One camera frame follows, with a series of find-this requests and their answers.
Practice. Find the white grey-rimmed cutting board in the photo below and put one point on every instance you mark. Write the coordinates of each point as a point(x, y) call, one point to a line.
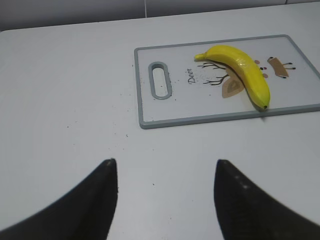
point(173, 89)

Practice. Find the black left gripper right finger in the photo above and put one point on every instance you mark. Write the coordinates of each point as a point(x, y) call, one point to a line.
point(246, 212)

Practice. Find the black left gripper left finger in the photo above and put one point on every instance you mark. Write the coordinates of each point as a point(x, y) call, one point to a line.
point(84, 213)

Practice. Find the yellow plastic banana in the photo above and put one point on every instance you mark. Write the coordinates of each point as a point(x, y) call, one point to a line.
point(244, 67)

